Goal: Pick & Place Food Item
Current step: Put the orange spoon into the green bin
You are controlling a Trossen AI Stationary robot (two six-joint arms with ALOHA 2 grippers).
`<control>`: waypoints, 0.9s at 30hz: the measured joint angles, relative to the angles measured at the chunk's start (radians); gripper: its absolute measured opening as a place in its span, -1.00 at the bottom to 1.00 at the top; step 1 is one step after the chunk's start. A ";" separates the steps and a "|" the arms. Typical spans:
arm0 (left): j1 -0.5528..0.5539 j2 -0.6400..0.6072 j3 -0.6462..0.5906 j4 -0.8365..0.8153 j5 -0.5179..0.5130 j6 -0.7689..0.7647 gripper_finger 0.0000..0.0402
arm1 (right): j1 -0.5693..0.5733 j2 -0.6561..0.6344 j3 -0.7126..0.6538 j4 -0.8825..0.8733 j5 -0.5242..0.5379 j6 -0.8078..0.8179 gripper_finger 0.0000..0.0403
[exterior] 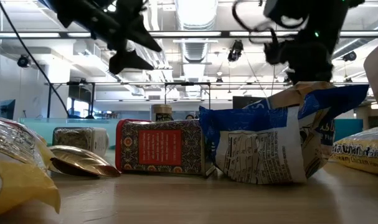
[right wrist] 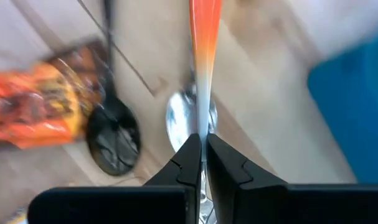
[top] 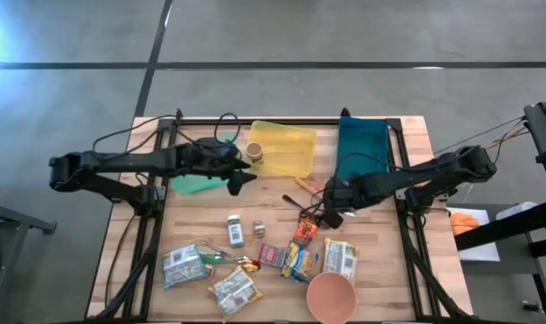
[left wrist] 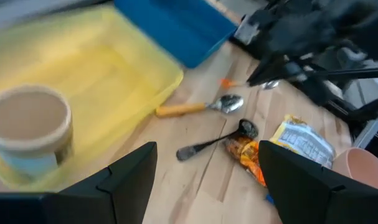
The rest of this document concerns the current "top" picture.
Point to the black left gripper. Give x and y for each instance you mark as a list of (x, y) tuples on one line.
[(214, 157)]

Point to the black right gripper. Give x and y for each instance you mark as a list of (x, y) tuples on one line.
[(337, 195)]

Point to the orange taco seasoning packet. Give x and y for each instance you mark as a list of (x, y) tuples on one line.
[(305, 231)]

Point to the small glass spice jar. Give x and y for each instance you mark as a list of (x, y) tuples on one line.
[(209, 270), (259, 228)]

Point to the tall white-label spice jar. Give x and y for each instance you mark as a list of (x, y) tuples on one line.
[(235, 231)]

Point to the blue yellow ramen packet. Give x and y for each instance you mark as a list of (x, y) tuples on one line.
[(298, 262)]

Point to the smoked paprika tin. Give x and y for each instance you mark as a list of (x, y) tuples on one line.
[(271, 255)]

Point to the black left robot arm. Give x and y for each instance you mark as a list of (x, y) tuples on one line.
[(133, 162)]

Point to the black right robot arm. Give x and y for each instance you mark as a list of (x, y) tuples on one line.
[(434, 168)]

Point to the jar with brown lid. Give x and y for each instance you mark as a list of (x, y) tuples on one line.
[(254, 150)]

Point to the black metal spoon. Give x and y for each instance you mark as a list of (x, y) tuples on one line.
[(292, 201)]

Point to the yellow translucent plastic bin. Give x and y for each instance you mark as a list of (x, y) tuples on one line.
[(290, 148)]

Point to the green translucent plastic bin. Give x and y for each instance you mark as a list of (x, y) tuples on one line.
[(196, 184)]

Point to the blue plastic bin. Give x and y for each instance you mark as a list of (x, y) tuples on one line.
[(362, 144)]

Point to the plain silver spoon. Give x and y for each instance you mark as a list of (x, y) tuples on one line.
[(226, 251)]

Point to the pink bowl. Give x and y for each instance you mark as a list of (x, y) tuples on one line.
[(332, 299)]

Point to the light-blue ramen packet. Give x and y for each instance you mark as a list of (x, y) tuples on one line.
[(181, 266)]

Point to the orange object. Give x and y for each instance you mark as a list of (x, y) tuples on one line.
[(463, 223)]

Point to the white paper sheet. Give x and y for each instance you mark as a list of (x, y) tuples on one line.
[(479, 252)]

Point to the white plastic container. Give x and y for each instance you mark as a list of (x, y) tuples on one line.
[(515, 210)]

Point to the grey metal stand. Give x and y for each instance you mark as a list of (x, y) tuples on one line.
[(11, 220)]

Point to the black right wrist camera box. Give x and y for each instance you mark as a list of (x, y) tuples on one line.
[(332, 219)]

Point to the black aluminium table frame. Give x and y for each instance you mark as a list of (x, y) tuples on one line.
[(191, 121)]

